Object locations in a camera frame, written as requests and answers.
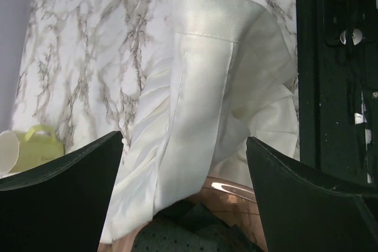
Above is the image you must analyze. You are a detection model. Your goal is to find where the white skirt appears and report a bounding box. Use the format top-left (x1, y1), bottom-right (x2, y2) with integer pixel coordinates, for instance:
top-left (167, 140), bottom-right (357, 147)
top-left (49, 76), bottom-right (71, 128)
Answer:
top-left (100, 0), bottom-right (298, 244)

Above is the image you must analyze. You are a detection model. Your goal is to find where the black dotted garment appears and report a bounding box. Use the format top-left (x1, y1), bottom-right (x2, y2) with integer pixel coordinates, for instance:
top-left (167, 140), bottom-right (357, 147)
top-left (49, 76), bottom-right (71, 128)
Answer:
top-left (131, 201), bottom-right (262, 252)

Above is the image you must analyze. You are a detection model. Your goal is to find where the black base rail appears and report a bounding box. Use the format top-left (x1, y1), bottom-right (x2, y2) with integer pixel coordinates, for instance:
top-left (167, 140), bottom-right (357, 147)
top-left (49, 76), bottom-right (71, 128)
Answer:
top-left (296, 0), bottom-right (377, 186)

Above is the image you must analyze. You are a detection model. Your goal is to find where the clear pink plastic basin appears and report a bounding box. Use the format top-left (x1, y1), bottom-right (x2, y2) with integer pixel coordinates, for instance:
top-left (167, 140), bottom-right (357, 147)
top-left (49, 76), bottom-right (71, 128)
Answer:
top-left (97, 175), bottom-right (268, 252)

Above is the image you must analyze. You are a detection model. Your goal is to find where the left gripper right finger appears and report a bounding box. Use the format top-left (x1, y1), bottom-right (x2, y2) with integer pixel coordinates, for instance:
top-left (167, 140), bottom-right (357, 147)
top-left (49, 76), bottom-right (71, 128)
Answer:
top-left (246, 137), bottom-right (377, 251)

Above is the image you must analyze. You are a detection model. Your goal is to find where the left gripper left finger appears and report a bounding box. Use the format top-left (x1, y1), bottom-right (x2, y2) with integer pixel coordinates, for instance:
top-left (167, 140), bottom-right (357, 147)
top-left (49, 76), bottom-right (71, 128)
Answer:
top-left (1, 131), bottom-right (123, 252)

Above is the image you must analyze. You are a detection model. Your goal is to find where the yellow-green mug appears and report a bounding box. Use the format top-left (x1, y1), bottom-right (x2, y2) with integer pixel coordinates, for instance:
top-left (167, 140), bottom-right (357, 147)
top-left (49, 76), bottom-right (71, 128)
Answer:
top-left (1, 125), bottom-right (64, 175)

